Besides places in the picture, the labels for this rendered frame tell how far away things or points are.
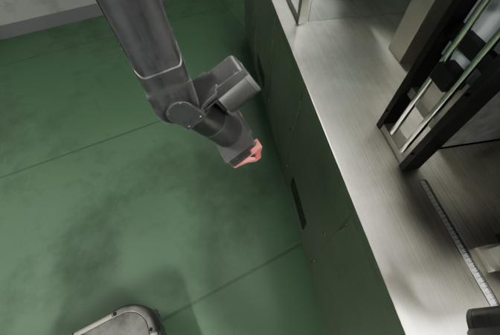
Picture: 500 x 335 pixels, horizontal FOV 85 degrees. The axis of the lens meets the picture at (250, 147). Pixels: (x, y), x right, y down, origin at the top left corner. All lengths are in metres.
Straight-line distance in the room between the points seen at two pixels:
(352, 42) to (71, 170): 1.78
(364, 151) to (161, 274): 1.20
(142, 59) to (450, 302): 0.71
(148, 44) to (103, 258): 1.52
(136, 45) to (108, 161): 1.72
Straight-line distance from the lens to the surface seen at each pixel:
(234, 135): 0.47
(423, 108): 0.75
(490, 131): 0.96
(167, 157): 1.88
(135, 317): 1.37
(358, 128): 0.86
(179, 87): 0.35
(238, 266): 1.55
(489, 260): 0.81
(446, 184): 0.86
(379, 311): 0.83
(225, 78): 0.39
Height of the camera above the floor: 1.53
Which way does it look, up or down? 56 degrees down
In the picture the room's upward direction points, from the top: straight up
